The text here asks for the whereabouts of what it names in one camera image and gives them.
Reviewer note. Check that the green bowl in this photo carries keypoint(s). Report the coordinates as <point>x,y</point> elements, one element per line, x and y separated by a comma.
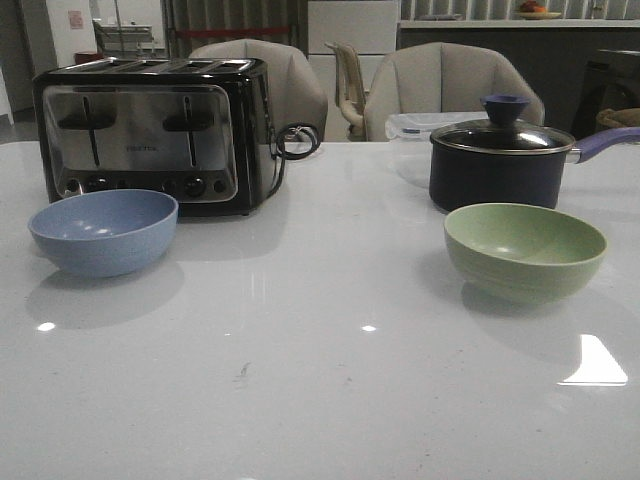
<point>523,253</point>

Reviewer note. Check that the blue bowl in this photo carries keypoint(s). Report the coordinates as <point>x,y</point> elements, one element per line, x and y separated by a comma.
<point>106,233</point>

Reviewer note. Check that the clear plastic food container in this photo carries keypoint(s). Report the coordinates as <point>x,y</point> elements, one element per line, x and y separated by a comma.
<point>418,126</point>

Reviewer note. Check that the beige chair left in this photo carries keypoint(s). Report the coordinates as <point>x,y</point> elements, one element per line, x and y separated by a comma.
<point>295,93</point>

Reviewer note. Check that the beige chair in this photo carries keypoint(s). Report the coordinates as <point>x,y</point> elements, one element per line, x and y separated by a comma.
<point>442,77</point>
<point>295,93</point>

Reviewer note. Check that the cream office chair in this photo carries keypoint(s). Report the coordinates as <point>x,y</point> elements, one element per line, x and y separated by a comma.
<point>350,96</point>

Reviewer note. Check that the black and steel toaster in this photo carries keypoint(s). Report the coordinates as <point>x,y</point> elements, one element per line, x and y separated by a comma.
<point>199,130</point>

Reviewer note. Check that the dark blue saucepan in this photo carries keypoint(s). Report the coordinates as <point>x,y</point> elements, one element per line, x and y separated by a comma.
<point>460,178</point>

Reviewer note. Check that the beige chair right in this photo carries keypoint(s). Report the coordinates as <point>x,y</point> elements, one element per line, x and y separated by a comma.
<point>442,77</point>

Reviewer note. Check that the glass pot lid blue knob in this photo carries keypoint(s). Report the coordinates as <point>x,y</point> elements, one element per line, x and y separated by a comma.
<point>502,132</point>

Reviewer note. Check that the white drawer cabinet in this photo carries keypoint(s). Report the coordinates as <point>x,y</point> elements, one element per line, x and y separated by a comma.
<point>370,27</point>

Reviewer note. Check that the fruit bowl on counter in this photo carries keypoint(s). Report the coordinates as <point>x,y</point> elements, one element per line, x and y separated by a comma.
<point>534,10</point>

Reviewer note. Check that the grey counter with shelf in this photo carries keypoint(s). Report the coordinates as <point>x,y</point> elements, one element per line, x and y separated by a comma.
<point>577,67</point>

